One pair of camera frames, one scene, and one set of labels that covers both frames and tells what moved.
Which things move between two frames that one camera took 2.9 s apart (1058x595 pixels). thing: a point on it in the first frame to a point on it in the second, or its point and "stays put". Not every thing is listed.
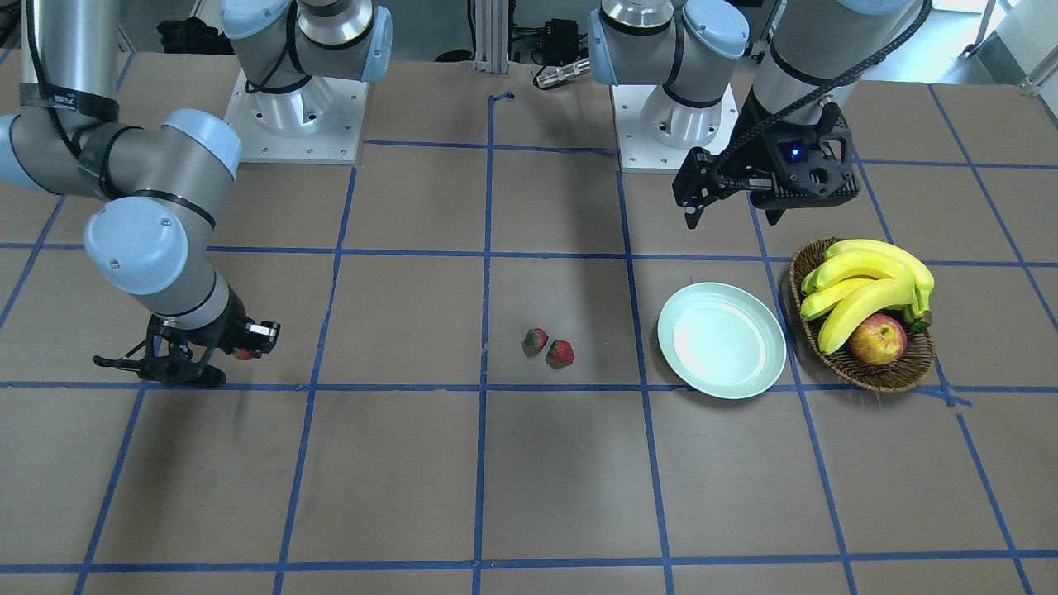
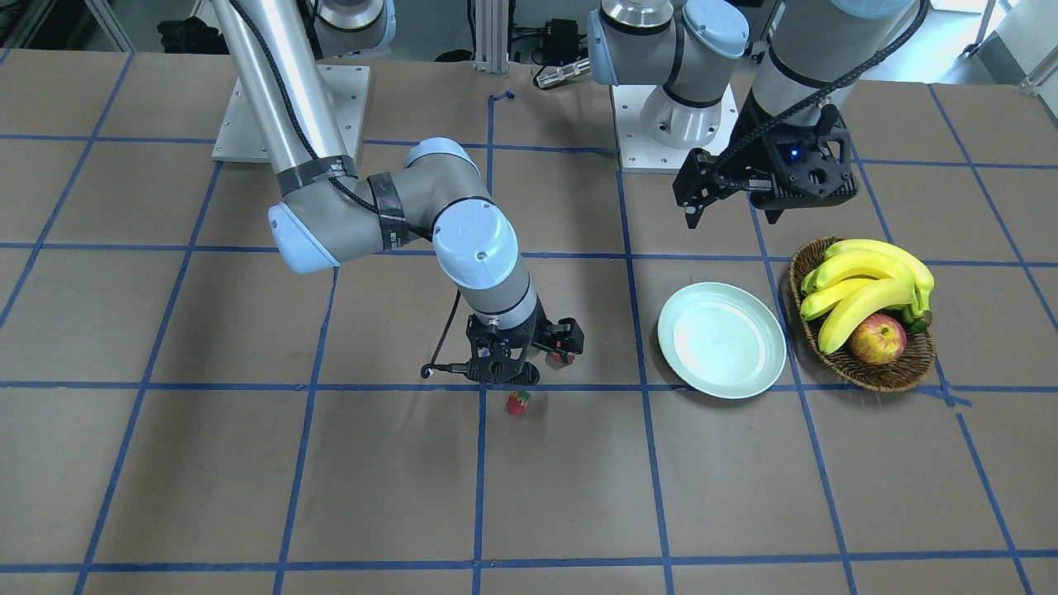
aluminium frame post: x=491 y=36 stays put
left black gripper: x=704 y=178 stays put
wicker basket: x=915 y=364 stays put
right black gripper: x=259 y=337 to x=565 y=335
